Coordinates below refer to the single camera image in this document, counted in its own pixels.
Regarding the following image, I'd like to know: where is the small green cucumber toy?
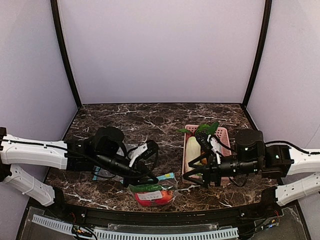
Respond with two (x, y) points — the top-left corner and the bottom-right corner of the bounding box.
(130, 184), (163, 193)

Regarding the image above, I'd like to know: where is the clear zip bag blue zipper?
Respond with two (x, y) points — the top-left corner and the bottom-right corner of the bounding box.
(127, 172), (181, 207)

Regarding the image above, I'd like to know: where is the pink red fruit toy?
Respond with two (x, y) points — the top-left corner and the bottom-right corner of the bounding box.
(134, 191), (162, 207)

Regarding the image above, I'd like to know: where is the red apple toy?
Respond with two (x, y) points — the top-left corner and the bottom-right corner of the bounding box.
(159, 190), (174, 205)

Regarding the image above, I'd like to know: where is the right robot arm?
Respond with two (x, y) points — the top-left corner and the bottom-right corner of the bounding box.
(183, 129), (320, 207)

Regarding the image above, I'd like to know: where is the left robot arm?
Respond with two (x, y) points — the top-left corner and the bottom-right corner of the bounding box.
(0, 126), (159, 208)

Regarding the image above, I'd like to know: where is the brown potato toy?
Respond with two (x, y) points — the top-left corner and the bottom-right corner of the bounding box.
(200, 150), (208, 165)

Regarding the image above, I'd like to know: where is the white radish toy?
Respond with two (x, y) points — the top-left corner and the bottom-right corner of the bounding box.
(185, 136), (201, 166)

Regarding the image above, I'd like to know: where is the pink plastic basket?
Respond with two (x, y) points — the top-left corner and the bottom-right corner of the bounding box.
(181, 124), (232, 187)

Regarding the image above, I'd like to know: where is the green leaf sprig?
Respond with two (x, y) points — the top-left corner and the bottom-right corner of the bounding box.
(177, 124), (210, 137)

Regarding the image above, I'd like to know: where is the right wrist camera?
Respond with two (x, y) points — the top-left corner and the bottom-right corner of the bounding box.
(195, 132), (223, 157)

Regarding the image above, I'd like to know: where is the black front rail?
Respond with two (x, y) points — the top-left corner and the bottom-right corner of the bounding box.
(66, 204), (264, 227)

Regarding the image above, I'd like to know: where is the white slotted cable duct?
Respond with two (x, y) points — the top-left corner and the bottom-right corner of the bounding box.
(32, 214), (239, 240)

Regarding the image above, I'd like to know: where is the black frame post right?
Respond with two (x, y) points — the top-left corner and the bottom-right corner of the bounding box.
(241, 0), (273, 110)

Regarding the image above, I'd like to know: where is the black frame post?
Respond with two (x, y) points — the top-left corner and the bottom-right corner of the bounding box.
(50, 0), (82, 110)
(241, 0), (273, 110)

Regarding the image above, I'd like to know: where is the black frame post left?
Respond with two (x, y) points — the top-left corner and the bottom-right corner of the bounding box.
(50, 0), (82, 110)

